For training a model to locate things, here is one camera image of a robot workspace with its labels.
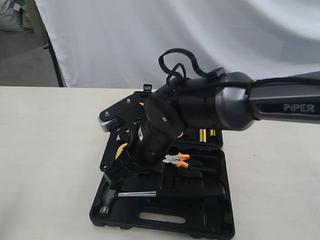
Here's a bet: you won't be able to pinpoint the adjustable wrench black handle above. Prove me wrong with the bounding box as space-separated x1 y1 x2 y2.
100 131 118 172

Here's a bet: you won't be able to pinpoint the white backdrop cloth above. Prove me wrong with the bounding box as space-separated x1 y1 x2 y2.
36 0 320 89

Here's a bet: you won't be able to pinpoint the black backdrop stand pole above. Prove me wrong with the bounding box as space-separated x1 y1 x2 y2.
43 28 65 88

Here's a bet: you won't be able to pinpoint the white sack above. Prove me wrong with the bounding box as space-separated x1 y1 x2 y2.
0 0 23 32

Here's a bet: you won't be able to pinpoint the green white bag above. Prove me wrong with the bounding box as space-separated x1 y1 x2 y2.
21 4 34 33

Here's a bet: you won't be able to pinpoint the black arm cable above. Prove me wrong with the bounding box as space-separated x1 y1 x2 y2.
158 48 320 91

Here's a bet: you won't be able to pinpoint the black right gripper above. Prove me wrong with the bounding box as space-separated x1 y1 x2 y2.
107 127 141 190

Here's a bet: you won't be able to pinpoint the yellow tape measure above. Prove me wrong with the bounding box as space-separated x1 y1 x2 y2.
115 143 127 159

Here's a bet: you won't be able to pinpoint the yellow black screwdriver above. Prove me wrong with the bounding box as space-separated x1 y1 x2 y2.
199 128 207 143
209 129 216 137

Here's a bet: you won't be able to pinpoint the black plastic tool case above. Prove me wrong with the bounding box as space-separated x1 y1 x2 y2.
89 128 235 240

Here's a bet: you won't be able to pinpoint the claw hammer black handle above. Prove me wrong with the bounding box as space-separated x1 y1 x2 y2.
99 174 226 215

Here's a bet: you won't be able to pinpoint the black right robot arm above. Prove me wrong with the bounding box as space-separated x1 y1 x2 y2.
99 72 320 186

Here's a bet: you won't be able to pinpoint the orange handled pliers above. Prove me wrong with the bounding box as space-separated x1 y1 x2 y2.
162 152 217 176

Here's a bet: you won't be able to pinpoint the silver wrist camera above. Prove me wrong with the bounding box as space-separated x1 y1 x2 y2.
98 94 145 133

